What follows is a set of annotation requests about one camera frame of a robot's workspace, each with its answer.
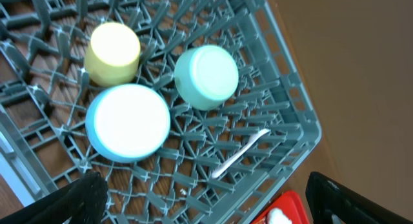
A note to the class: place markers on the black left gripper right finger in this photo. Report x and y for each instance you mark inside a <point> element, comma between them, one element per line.
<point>331,202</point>

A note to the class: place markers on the yellow plastic cup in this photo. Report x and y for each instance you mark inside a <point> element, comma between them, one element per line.
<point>112,55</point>

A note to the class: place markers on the red plastic tray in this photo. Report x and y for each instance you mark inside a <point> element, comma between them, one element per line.
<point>291,205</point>

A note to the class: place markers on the grey dishwasher rack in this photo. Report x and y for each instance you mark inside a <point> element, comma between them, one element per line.
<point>45,93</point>

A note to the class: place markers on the white plastic fork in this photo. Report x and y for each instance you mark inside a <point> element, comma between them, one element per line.
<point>226,164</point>

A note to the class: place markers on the white tissue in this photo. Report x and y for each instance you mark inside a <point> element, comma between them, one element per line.
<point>276,216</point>

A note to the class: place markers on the light blue bowl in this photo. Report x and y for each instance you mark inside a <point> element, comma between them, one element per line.
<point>127,123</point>

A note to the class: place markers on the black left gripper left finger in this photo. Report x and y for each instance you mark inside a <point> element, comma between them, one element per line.
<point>82,201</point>

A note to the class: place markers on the light green bowl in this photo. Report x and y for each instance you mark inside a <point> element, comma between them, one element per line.
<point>206,76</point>

